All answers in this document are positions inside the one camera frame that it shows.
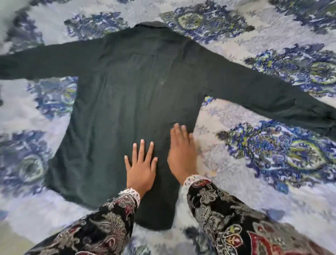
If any person's right hand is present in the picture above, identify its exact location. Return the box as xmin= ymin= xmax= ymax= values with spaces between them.
xmin=167 ymin=123 xmax=197 ymax=186

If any person's left hand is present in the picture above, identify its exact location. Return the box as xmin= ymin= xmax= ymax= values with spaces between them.
xmin=124 ymin=139 xmax=158 ymax=198

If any dark green long-sleeved shirt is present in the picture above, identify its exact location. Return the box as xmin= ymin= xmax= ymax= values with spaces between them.
xmin=0 ymin=21 xmax=336 ymax=232

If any person's left forearm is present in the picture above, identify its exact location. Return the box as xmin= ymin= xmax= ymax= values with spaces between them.
xmin=25 ymin=188 xmax=141 ymax=255

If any person's right forearm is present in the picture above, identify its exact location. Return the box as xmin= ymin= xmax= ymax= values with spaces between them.
xmin=183 ymin=174 xmax=334 ymax=255

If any blue paisley patterned bedsheet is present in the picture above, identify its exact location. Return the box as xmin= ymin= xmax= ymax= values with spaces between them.
xmin=0 ymin=0 xmax=336 ymax=255

